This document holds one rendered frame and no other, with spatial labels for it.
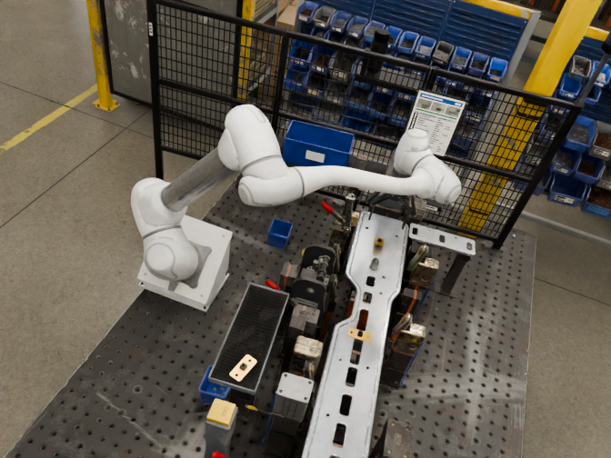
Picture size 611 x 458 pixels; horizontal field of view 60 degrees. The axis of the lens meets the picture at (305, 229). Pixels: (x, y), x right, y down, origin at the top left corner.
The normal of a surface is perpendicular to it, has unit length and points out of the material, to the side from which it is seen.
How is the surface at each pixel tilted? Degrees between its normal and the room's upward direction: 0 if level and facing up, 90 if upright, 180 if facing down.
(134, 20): 89
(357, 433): 0
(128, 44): 90
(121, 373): 0
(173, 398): 0
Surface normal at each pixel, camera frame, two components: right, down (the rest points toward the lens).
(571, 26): -0.23, 0.65
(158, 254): -0.07, 0.02
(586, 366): 0.15, -0.71
